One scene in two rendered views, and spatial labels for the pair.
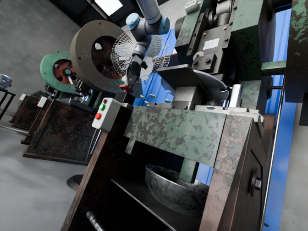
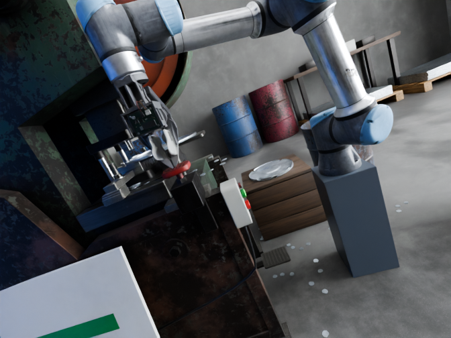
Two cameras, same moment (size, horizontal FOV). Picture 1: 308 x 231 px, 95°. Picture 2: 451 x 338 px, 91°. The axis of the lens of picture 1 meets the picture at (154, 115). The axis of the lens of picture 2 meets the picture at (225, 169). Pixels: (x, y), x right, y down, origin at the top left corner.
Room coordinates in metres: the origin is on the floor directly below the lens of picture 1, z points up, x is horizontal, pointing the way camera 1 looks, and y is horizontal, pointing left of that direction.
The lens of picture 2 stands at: (1.00, 0.67, 0.83)
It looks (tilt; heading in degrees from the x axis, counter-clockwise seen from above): 15 degrees down; 229
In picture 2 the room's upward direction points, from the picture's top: 23 degrees counter-clockwise
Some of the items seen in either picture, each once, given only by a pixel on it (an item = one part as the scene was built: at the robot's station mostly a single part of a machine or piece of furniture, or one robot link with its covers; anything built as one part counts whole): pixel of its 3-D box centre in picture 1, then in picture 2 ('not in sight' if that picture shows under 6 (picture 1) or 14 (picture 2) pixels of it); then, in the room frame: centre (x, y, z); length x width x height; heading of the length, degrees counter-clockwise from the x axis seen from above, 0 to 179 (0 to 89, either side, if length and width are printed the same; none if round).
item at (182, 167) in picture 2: (124, 93); (181, 180); (0.73, 0.19, 0.71); 0.07 x 0.06 x 0.08; 136
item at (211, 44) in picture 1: (212, 54); (109, 92); (0.63, -0.18, 1.04); 0.17 x 0.15 x 0.30; 136
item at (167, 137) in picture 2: (125, 79); (170, 149); (0.74, 0.22, 0.79); 0.06 x 0.03 x 0.09; 45
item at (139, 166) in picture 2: (200, 107); (137, 165); (0.66, -0.21, 0.76); 0.15 x 0.09 x 0.05; 46
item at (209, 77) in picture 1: (192, 90); (162, 147); (0.57, -0.12, 0.78); 0.29 x 0.29 x 0.01
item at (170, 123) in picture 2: (129, 70); (166, 128); (0.72, 0.21, 0.84); 0.05 x 0.02 x 0.09; 135
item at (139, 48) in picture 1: (139, 52); (126, 70); (0.74, 0.20, 0.98); 0.08 x 0.08 x 0.05
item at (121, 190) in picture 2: not in sight; (117, 178); (0.78, -0.09, 0.76); 0.17 x 0.06 x 0.10; 46
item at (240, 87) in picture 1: (235, 96); not in sight; (0.45, -0.25, 0.75); 0.03 x 0.03 x 0.10; 46
